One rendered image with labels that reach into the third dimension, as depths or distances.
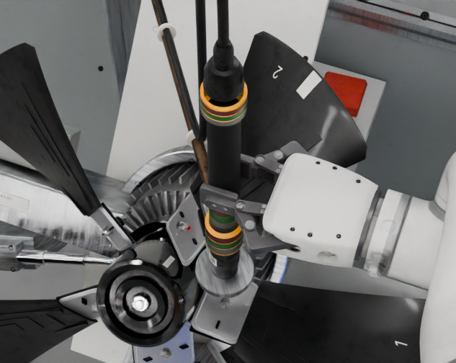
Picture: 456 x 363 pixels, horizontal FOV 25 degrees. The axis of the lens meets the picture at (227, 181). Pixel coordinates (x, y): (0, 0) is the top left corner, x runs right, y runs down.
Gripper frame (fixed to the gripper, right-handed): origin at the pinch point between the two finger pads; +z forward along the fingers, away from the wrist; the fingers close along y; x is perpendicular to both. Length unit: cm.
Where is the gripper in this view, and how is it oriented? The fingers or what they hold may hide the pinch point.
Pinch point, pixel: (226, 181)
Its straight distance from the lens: 108.5
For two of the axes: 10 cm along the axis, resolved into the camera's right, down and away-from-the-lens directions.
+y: 3.5, -8.0, 4.9
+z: -9.4, -3.0, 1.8
